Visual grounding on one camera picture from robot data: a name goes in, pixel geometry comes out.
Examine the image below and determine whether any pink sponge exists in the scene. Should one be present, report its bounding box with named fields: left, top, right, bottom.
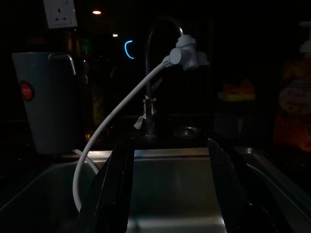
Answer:
left=222, top=79, right=255, bottom=94

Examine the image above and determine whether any white faucet diverter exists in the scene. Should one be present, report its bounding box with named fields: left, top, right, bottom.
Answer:
left=168, top=34, right=210, bottom=72

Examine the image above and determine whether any white tape on faucet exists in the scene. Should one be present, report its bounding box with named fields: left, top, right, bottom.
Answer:
left=133, top=95, right=158, bottom=130

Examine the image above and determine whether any white wall socket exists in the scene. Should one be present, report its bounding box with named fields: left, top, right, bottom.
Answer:
left=43, top=0, right=78, bottom=30

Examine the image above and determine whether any chrome countertop hole cover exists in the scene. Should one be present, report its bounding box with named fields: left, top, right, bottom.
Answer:
left=173, top=126, right=203, bottom=140

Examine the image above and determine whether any black sponge holder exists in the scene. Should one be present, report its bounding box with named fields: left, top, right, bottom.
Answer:
left=214, top=99, right=256, bottom=137

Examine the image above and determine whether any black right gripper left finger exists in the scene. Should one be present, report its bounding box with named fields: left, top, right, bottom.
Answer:
left=80, top=137, right=136, bottom=233

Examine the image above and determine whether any peach soap pump bottle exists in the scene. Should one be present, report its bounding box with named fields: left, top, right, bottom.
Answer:
left=274, top=21, right=311, bottom=153

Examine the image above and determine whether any yellow sponge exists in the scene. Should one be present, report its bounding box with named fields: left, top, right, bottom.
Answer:
left=217, top=91, right=256, bottom=101

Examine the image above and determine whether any stainless steel sink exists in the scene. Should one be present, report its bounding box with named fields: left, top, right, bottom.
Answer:
left=0, top=146, right=311, bottom=233

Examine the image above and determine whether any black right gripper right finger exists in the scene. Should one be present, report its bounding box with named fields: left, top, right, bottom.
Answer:
left=206, top=138, right=278, bottom=233

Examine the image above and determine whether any white hose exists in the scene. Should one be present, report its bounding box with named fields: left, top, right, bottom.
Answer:
left=72, top=56, right=171, bottom=212

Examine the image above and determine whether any grey canister with red label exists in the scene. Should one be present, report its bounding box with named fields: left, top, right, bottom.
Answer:
left=11, top=51, right=81, bottom=155

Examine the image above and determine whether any chrome gooseneck faucet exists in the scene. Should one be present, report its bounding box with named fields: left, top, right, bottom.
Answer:
left=144, top=16, right=185, bottom=139

